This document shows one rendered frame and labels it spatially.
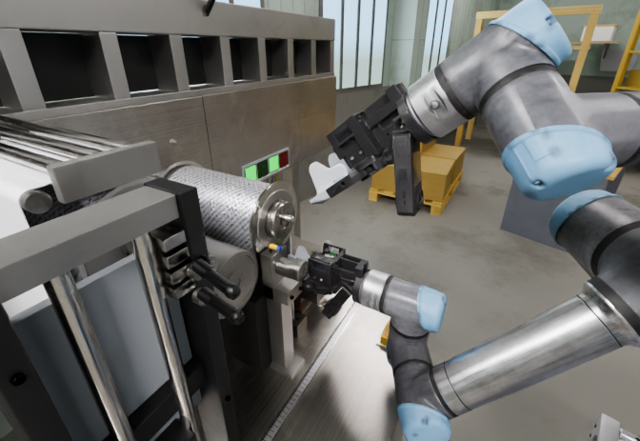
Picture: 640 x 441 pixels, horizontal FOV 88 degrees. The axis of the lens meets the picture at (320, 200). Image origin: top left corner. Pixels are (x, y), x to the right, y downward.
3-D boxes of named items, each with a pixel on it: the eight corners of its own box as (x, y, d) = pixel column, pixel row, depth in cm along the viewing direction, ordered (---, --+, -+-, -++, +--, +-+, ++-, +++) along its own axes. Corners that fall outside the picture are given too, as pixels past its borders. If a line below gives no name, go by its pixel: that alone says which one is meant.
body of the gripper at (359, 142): (345, 130, 52) (408, 79, 45) (375, 174, 52) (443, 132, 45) (321, 139, 46) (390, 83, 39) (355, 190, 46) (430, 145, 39)
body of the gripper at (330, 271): (322, 240, 73) (373, 256, 68) (322, 271, 77) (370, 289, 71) (304, 258, 67) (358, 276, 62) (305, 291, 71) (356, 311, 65)
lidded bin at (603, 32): (613, 41, 530) (618, 25, 520) (611, 41, 507) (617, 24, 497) (581, 41, 555) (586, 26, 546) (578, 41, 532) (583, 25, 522)
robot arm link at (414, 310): (434, 348, 59) (442, 310, 55) (376, 324, 64) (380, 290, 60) (444, 318, 65) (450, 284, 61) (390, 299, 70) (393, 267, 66)
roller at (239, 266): (215, 332, 55) (205, 274, 50) (125, 284, 67) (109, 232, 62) (261, 290, 65) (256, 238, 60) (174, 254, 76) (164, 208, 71)
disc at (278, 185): (254, 270, 61) (248, 196, 55) (251, 269, 61) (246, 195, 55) (298, 235, 73) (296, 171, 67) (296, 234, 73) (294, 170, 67)
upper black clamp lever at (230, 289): (231, 305, 28) (233, 295, 27) (190, 273, 29) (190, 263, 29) (242, 295, 29) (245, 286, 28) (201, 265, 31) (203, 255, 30)
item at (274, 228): (284, 246, 65) (268, 230, 58) (276, 243, 65) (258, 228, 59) (300, 212, 67) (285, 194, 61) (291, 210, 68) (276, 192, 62)
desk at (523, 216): (612, 210, 347) (640, 144, 317) (582, 258, 267) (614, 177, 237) (540, 190, 392) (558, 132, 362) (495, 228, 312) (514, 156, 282)
